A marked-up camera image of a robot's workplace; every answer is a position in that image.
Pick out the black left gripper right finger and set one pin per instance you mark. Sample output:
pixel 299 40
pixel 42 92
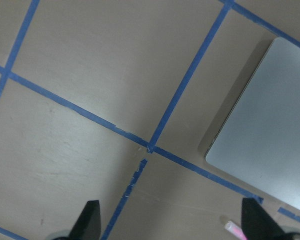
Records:
pixel 256 223

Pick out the pink highlighter pen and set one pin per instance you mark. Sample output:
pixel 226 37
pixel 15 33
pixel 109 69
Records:
pixel 235 230

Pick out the silver closed laptop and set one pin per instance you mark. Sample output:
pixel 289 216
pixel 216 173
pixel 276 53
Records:
pixel 259 143

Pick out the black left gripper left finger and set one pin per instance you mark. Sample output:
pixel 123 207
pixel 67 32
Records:
pixel 88 224

